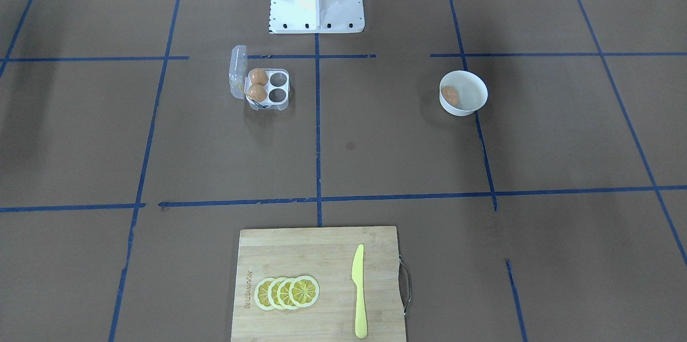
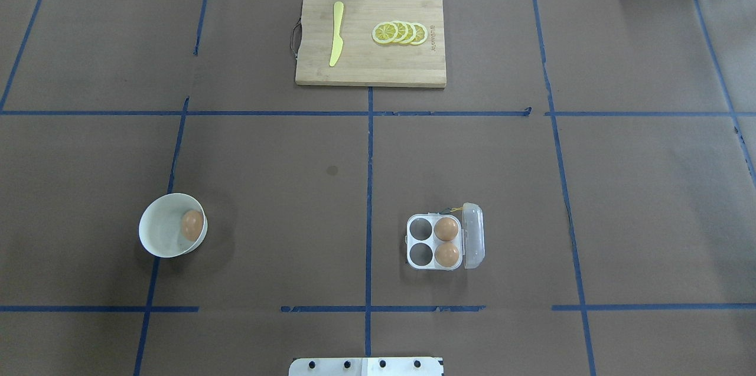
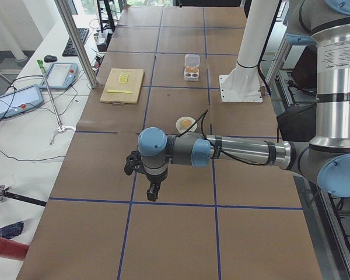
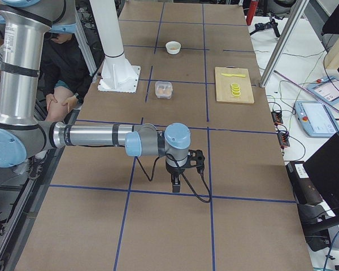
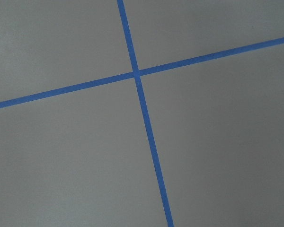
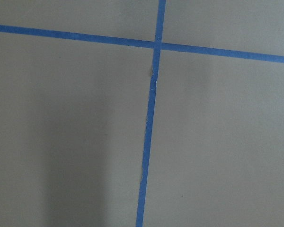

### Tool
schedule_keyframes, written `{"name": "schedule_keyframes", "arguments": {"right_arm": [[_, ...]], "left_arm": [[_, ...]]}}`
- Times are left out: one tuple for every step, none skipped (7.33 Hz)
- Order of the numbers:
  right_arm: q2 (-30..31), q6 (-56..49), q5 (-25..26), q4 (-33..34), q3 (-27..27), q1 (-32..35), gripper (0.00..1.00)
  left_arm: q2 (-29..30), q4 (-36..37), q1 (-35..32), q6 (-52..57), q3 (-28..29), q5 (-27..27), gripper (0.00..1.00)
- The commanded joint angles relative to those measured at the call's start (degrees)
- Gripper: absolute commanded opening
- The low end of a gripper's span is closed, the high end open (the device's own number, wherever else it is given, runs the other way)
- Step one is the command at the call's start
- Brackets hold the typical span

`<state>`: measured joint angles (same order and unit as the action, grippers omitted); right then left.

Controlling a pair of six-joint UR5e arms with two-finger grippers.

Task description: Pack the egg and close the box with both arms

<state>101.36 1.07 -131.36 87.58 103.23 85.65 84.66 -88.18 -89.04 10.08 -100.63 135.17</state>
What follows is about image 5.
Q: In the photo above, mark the blue tape grid lines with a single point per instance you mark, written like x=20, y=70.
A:
x=136, y=74

